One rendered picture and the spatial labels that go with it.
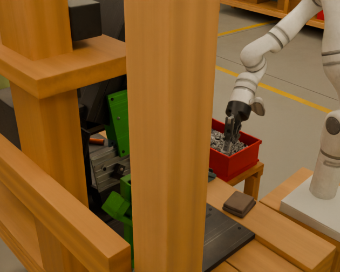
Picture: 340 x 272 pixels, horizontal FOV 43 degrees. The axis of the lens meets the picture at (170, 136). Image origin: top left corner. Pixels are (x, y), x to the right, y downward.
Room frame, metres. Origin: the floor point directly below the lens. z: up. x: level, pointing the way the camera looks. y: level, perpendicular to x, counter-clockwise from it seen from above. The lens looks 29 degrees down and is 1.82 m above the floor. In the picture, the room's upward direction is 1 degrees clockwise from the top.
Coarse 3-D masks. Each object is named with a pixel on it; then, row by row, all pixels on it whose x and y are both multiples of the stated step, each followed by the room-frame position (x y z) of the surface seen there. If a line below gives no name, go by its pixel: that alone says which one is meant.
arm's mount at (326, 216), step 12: (300, 192) 1.25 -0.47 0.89; (336, 192) 1.26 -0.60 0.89; (288, 204) 1.18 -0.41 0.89; (300, 204) 1.19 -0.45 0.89; (312, 204) 1.19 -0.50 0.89; (324, 204) 1.19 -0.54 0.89; (336, 204) 1.20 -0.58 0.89; (300, 216) 1.15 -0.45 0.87; (312, 216) 1.13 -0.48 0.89; (324, 216) 1.13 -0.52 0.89; (336, 216) 1.13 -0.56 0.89; (324, 228) 1.09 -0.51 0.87; (336, 228) 1.07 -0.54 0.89
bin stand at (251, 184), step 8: (256, 168) 1.55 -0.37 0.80; (216, 176) 1.48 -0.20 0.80; (240, 176) 1.48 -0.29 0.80; (248, 176) 1.51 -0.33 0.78; (256, 176) 1.56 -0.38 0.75; (232, 184) 1.44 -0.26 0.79; (248, 184) 1.57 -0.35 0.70; (256, 184) 1.57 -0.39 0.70; (248, 192) 1.57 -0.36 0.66; (256, 192) 1.57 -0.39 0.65; (256, 200) 1.58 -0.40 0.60
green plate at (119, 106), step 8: (112, 96) 1.24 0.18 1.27; (120, 96) 1.26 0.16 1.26; (112, 104) 1.23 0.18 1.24; (120, 104) 1.25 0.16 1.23; (112, 112) 1.22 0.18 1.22; (120, 112) 1.24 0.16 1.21; (112, 120) 1.21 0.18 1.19; (120, 120) 1.23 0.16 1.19; (112, 128) 1.24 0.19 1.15; (120, 128) 1.22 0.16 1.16; (128, 128) 1.24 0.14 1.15; (112, 136) 1.24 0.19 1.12; (120, 136) 1.21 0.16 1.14; (128, 136) 1.23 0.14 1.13; (120, 144) 1.20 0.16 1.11; (128, 144) 1.22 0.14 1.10; (120, 152) 1.20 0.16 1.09; (128, 152) 1.21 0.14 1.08
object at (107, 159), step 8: (104, 152) 1.18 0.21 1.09; (112, 152) 1.19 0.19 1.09; (96, 160) 1.15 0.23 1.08; (104, 160) 1.17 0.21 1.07; (112, 160) 1.19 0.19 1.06; (120, 160) 1.21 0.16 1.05; (128, 160) 1.23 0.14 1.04; (96, 168) 1.15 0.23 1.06; (104, 168) 1.16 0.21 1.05; (112, 168) 1.18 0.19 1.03; (128, 168) 1.22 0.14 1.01; (96, 176) 1.14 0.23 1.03; (104, 176) 1.15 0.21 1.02; (96, 184) 1.13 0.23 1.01; (104, 184) 1.14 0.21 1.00; (112, 184) 1.16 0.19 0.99
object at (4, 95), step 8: (8, 88) 1.35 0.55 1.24; (0, 96) 1.29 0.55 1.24; (8, 96) 1.29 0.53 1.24; (0, 104) 1.27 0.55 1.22; (8, 104) 1.23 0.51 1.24; (80, 104) 1.23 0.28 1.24; (0, 112) 1.28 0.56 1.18; (8, 112) 1.23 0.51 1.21; (80, 112) 1.21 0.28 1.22; (0, 120) 1.29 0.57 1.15; (8, 120) 1.24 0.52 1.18; (80, 120) 1.21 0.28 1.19; (0, 128) 1.30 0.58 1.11; (8, 128) 1.25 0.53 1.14; (16, 128) 1.19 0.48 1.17; (8, 136) 1.26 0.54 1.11; (16, 136) 1.20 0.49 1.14; (16, 144) 1.21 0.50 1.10; (88, 152) 1.22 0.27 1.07; (88, 160) 1.22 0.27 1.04; (88, 168) 1.22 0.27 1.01; (88, 176) 1.21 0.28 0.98; (88, 184) 1.21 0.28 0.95; (88, 192) 1.21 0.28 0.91
